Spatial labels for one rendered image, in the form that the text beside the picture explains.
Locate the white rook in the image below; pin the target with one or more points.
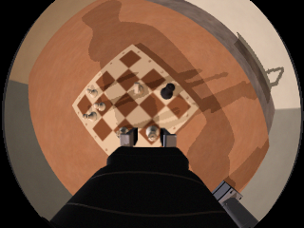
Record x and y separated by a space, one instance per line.
121 130

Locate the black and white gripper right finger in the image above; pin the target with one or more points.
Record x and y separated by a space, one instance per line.
167 139

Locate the wooden chessboard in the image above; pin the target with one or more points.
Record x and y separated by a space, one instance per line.
123 108

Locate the white queen chess piece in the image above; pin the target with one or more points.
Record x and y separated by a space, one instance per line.
152 136

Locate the white knight chess piece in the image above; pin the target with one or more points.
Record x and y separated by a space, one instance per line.
139 90

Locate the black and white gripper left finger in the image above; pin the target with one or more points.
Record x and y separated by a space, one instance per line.
129 138

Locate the black chess queen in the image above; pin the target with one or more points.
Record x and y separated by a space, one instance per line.
167 94

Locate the white pawn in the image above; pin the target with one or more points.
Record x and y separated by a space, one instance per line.
101 106
93 93

